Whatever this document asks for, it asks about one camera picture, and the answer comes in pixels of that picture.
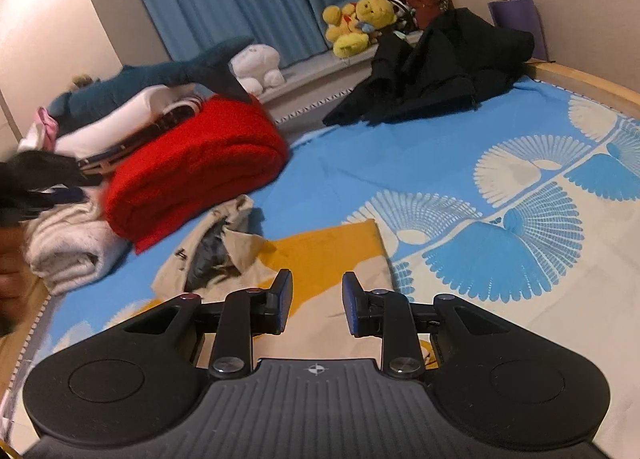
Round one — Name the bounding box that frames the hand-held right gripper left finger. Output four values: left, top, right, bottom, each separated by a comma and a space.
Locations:
120, 269, 295, 380

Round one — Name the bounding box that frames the wooden bed rail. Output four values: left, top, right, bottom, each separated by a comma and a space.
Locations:
525, 59, 640, 120

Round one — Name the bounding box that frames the folded white quilt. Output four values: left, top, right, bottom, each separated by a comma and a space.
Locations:
25, 199, 133, 296

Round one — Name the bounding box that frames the white plush toy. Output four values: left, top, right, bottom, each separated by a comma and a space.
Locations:
230, 44, 286, 94

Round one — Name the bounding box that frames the purple paper bag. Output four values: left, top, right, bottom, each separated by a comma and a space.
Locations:
487, 0, 546, 62

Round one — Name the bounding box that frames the yellow plush bear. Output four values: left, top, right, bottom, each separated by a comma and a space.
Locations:
356, 0, 397, 35

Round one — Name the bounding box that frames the black and white striped plush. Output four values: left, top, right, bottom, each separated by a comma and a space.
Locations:
390, 0, 418, 32

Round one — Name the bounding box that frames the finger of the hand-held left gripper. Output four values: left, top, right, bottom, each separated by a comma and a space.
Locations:
30, 186, 90, 208

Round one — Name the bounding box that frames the white and pink garment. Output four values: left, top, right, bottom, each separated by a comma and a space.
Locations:
17, 106, 61, 152

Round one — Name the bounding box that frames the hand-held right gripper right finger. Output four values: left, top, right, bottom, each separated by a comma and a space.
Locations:
341, 271, 506, 380

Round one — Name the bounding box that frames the beige and mustard hooded jacket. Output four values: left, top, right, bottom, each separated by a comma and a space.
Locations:
150, 194, 435, 370

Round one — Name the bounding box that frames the dark blue shark plush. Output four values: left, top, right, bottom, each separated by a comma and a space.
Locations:
47, 35, 256, 132

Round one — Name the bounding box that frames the yellow plush duck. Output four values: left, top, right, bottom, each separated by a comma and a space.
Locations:
322, 3, 381, 58

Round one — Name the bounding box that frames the white window sill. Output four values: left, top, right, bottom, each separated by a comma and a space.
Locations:
260, 34, 426, 125

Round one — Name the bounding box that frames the pile of black clothes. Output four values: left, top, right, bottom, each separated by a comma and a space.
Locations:
322, 8, 536, 127

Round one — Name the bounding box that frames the folded dark patterned blanket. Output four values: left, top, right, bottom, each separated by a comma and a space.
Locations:
75, 96, 208, 175

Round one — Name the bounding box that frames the folded red blanket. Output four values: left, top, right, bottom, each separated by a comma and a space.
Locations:
102, 95, 291, 256

